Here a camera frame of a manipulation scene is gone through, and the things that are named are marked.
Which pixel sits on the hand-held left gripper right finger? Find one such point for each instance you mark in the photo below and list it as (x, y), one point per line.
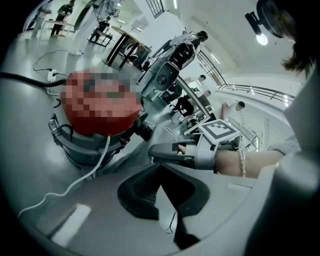
(190, 197)

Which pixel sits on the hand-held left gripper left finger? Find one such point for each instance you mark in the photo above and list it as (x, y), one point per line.
(137, 195)

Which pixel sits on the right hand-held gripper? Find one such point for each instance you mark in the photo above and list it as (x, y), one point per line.
(217, 132)

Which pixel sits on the person's right forearm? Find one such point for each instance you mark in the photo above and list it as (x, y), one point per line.
(230, 162)

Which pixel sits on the person's right hand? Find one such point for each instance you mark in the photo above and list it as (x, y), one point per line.
(182, 150)

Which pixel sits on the long white desk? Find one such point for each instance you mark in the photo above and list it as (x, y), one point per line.
(190, 100)

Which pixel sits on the red vacuum cleaner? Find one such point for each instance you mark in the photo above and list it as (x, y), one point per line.
(100, 112)

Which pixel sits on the metal railing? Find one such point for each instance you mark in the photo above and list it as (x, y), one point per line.
(262, 91)

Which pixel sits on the round wooden table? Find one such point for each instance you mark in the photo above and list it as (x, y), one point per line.
(127, 35)

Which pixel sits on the white power strip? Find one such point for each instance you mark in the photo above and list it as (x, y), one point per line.
(52, 75)

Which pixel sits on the window grille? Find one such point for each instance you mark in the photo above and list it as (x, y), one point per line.
(155, 7)

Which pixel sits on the round ceiling light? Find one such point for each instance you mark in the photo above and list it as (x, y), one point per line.
(261, 39)

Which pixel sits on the white table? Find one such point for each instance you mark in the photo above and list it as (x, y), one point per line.
(53, 22)

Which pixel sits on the black head-mounted camera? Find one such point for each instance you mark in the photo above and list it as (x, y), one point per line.
(253, 21)

